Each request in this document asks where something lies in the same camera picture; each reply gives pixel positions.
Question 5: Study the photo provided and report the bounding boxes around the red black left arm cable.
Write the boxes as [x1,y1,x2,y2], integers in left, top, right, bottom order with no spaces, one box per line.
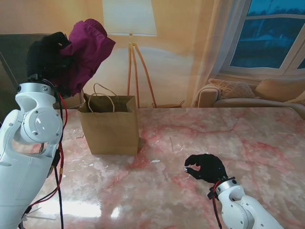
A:
[18,81,70,229]

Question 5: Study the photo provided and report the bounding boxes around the plain beige cushion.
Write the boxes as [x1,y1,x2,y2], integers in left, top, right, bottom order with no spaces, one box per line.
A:
[254,79,305,101]

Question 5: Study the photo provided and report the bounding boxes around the sheer cream curtain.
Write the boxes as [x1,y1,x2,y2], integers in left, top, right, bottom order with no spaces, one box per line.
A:
[190,0,253,108]

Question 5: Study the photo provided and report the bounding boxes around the beige sofa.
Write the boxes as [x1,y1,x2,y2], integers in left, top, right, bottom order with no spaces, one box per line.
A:
[194,78,305,113]

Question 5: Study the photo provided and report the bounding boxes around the wicker basket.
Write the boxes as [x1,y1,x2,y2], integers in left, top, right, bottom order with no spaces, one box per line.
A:
[152,100,186,108]

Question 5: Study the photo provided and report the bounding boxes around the red black arm cable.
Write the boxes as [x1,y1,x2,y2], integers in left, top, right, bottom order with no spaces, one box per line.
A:
[211,181,224,229]
[18,81,70,229]

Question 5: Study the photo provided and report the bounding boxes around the kraft paper bag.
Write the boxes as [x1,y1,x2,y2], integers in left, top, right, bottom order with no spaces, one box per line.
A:
[77,83,140,155]

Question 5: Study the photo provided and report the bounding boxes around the maroon shorts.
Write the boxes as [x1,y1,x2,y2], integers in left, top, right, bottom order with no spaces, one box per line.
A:
[51,19,116,97]

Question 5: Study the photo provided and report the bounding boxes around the cream knitted cushion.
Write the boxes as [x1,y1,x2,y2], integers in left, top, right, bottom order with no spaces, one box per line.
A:
[208,78,257,100]

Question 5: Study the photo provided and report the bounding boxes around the dark glass panel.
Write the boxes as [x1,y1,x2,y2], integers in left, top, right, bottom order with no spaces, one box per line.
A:
[0,33,85,127]

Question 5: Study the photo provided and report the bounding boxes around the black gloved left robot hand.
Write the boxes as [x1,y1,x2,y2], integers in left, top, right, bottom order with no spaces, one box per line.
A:
[25,32,75,84]

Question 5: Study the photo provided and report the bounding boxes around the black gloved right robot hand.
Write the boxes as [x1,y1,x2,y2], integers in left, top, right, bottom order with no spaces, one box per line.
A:
[183,154,228,185]

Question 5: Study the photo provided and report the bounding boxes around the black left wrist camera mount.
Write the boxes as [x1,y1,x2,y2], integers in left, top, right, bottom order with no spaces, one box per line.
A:
[57,84,72,97]

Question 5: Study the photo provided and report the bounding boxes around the tripod floor lamp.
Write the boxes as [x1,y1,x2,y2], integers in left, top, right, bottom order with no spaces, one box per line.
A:
[102,0,158,108]

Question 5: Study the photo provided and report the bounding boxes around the red black right arm cable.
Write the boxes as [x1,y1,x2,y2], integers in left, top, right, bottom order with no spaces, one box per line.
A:
[211,181,224,229]

